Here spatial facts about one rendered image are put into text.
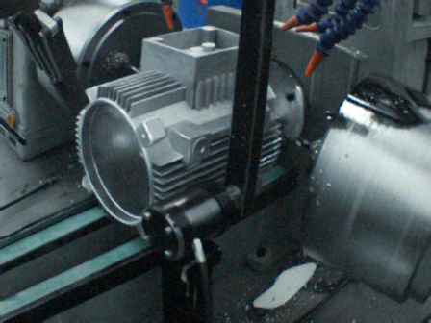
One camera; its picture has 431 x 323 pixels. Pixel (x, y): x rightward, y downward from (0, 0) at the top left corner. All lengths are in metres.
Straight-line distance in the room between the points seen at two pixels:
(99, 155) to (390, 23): 0.49
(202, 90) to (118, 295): 0.27
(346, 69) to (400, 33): 0.15
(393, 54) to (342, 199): 0.36
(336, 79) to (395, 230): 0.32
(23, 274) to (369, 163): 0.46
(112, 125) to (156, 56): 0.12
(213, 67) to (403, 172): 0.27
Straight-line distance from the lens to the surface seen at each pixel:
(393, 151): 0.50
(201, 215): 0.52
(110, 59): 0.83
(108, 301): 0.64
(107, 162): 0.72
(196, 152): 0.57
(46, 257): 0.68
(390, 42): 0.82
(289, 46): 0.78
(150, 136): 0.55
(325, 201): 0.53
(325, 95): 0.76
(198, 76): 0.61
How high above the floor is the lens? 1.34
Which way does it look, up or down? 30 degrees down
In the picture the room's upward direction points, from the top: 5 degrees clockwise
